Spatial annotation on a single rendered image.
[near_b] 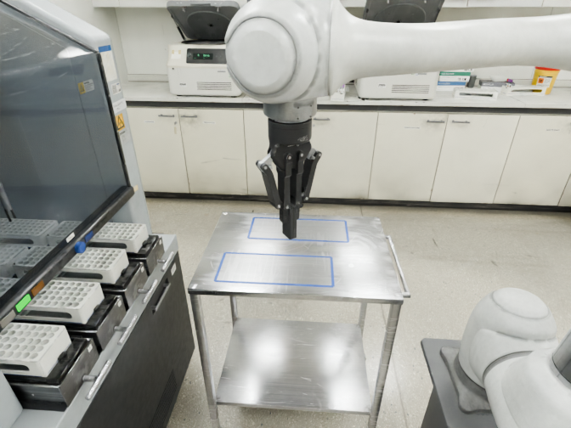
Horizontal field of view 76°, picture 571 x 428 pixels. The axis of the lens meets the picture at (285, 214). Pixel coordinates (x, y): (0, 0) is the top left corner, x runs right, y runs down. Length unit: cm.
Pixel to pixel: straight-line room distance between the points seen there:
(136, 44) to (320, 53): 343
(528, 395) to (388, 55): 60
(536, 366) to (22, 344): 102
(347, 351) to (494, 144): 216
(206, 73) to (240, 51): 257
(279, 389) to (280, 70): 127
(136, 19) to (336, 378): 323
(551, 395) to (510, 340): 16
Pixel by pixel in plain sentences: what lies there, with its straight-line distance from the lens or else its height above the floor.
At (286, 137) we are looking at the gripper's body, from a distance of 61.
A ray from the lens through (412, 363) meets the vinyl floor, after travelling 202.
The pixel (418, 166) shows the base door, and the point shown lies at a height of 40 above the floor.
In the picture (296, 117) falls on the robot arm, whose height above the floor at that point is 136.
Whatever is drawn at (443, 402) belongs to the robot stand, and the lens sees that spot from 104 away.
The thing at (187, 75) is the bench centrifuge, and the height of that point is 106.
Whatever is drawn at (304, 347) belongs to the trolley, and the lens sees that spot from 162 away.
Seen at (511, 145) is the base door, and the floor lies 58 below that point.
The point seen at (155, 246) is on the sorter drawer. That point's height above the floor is 80.
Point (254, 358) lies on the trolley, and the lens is 159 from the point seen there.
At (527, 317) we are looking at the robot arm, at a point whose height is 97.
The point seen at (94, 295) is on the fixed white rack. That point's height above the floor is 85.
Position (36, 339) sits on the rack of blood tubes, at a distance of 103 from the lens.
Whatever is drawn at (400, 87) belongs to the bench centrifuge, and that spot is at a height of 99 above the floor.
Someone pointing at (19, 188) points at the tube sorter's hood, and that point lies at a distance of 93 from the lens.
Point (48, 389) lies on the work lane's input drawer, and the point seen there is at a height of 80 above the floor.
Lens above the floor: 151
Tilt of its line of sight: 30 degrees down
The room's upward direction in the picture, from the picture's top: straight up
